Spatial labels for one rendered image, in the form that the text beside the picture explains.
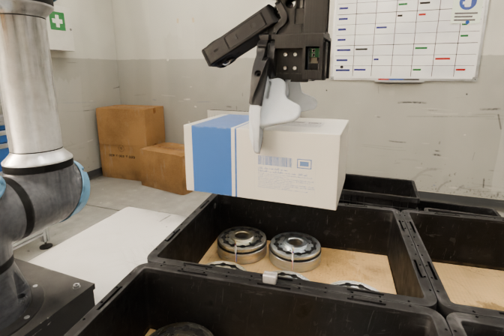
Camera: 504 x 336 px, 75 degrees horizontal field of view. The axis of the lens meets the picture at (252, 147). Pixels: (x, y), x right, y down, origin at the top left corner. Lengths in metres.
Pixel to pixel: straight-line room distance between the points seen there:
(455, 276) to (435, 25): 2.75
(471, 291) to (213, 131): 0.53
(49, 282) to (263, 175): 0.53
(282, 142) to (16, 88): 0.48
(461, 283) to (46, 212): 0.75
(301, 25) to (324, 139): 0.14
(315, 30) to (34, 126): 0.51
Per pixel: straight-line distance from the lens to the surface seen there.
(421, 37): 3.31
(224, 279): 0.48
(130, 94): 4.31
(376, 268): 0.72
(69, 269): 1.03
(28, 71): 0.70
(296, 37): 0.41
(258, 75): 0.40
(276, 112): 0.39
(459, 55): 3.34
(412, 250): 0.59
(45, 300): 0.75
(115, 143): 3.95
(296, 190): 0.40
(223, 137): 0.42
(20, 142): 0.71
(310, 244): 0.70
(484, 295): 0.73
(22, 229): 0.69
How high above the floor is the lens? 1.20
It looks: 13 degrees down
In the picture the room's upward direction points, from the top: straight up
